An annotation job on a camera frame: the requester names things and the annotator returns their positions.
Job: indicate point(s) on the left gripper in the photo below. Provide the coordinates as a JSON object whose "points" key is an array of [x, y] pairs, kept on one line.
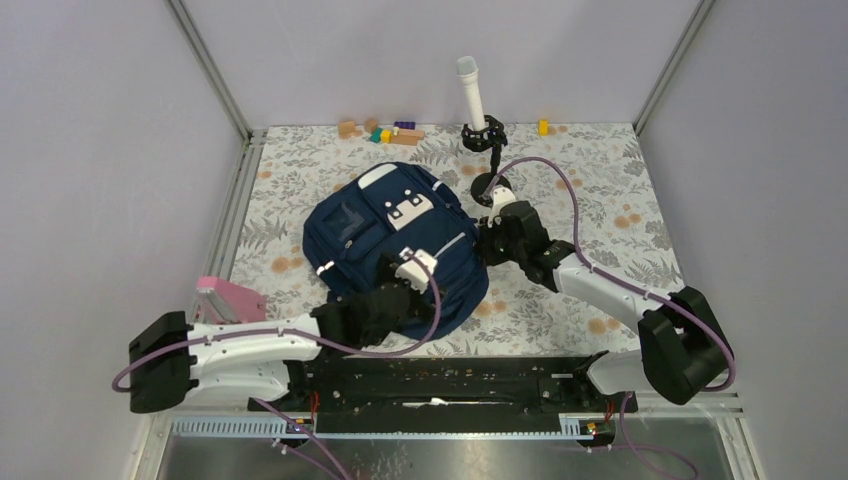
{"points": [[420, 309]]}

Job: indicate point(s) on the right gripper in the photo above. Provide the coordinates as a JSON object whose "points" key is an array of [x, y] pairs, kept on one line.
{"points": [[487, 235]]}

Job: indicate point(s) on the navy blue student backpack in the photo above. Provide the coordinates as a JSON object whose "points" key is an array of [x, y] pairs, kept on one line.
{"points": [[392, 207]]}

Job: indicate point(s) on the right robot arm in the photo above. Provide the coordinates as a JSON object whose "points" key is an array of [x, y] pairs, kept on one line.
{"points": [[682, 349]]}

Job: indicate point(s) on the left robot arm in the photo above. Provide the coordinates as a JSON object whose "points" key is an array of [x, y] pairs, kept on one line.
{"points": [[173, 362]]}

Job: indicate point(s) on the black microphone stand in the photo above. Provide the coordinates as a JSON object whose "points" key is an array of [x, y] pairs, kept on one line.
{"points": [[491, 138]]}

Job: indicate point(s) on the pink box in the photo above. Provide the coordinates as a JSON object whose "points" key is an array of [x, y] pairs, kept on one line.
{"points": [[223, 302]]}

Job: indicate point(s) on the long tan wooden block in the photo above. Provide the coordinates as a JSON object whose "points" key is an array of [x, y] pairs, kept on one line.
{"points": [[407, 137]]}

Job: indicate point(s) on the teal toy block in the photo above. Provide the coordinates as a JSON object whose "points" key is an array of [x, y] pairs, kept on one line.
{"points": [[377, 136]]}

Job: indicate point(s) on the white microphone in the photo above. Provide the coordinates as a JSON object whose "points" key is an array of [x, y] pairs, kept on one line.
{"points": [[468, 73]]}

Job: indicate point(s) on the round wooden block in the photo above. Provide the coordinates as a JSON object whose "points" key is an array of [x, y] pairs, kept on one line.
{"points": [[370, 125]]}

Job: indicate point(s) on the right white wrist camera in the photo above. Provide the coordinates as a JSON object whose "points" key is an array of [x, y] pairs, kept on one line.
{"points": [[500, 196]]}

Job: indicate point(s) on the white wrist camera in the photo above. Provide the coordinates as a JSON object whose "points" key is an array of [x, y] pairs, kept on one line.
{"points": [[500, 196], [416, 267]]}

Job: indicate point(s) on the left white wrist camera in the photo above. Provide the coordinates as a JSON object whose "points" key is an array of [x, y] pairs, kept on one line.
{"points": [[416, 267]]}

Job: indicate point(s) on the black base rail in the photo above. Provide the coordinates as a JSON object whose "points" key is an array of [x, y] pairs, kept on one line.
{"points": [[449, 395]]}

